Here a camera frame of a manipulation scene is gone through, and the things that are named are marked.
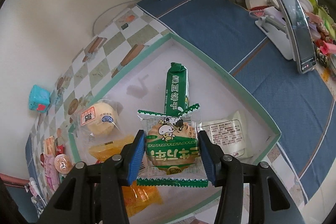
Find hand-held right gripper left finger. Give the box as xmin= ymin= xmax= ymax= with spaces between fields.
xmin=35 ymin=130 xmax=146 ymax=224

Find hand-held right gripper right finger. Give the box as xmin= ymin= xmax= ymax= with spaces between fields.
xmin=197 ymin=130 xmax=300 ymax=224

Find yellow snack packet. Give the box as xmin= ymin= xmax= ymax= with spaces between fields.
xmin=88 ymin=135 xmax=162 ymax=219

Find white snack packet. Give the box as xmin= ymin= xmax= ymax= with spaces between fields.
xmin=201 ymin=110 xmax=254 ymax=159

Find green rice cracker packet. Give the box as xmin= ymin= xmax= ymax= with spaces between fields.
xmin=136 ymin=103 xmax=209 ymax=188

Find round bun clear packet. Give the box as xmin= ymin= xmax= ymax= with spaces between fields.
xmin=72 ymin=99 xmax=124 ymax=139

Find orange jelly cup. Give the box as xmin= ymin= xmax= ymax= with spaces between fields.
xmin=54 ymin=154 xmax=72 ymax=174

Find green biscuit packet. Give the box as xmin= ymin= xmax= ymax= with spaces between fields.
xmin=163 ymin=62 xmax=190 ymax=115

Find pale orange snack packet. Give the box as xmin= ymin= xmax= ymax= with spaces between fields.
xmin=43 ymin=136 xmax=59 ymax=157

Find white box with green rim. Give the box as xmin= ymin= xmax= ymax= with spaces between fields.
xmin=68 ymin=32 xmax=281 ymax=224

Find crumpled candy wrappers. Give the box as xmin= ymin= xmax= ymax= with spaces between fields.
xmin=25 ymin=179 xmax=49 ymax=211

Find teal toy box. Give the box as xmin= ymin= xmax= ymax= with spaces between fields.
xmin=28 ymin=85 xmax=51 ymax=112

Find blue tablecloth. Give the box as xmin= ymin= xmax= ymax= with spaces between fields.
xmin=25 ymin=0 xmax=336 ymax=207

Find white phone stand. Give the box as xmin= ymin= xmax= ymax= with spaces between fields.
xmin=255 ymin=0 xmax=300 ymax=60

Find smartphone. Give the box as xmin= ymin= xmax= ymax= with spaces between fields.
xmin=272 ymin=0 xmax=317 ymax=74

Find pile of colourful candies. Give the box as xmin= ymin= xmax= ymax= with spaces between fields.
xmin=294 ymin=0 xmax=336 ymax=98

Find reddish brown rail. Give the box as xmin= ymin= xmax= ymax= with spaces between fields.
xmin=0 ymin=173 xmax=29 ymax=186

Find white cable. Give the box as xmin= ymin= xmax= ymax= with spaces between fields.
xmin=92 ymin=0 xmax=158 ymax=38

